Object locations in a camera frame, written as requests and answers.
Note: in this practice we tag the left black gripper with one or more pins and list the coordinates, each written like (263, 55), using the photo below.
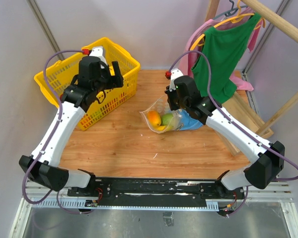
(116, 80)

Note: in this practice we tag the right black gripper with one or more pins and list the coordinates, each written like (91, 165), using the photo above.
(170, 94)

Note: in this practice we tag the green toy cabbage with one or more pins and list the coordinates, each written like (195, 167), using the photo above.
(167, 119)

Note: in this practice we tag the clear dotted zip top bag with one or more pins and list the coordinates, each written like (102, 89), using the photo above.
(161, 105)

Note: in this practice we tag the yellow toy banana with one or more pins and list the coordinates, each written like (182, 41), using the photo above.
(163, 128)

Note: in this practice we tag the yellow orange toy mango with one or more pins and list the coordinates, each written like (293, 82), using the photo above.
(154, 118)

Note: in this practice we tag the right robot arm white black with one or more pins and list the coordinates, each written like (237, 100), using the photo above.
(265, 157)

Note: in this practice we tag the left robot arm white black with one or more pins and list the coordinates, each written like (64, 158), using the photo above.
(42, 166)

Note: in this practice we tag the blue cartoon print cloth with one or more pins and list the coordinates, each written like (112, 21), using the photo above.
(186, 122)

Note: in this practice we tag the green shirt on hanger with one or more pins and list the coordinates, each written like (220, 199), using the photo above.
(223, 49)

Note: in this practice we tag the yellow plastic shopping basket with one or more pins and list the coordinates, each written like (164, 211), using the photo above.
(55, 79)

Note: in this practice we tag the yellow clothes hanger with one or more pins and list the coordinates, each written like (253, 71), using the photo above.
(233, 20)

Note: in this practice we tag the grey clothes hanger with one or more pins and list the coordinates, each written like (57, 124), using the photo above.
(232, 11)

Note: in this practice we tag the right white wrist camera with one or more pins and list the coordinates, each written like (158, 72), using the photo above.
(175, 73)

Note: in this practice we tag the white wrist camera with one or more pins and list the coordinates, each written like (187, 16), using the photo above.
(98, 52)
(175, 73)

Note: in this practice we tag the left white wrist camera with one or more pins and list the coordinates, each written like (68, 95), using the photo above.
(98, 52)

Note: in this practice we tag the wooden clothes rack frame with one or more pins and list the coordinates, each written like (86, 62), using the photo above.
(273, 70)

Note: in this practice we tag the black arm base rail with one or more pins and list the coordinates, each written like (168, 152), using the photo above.
(155, 192)

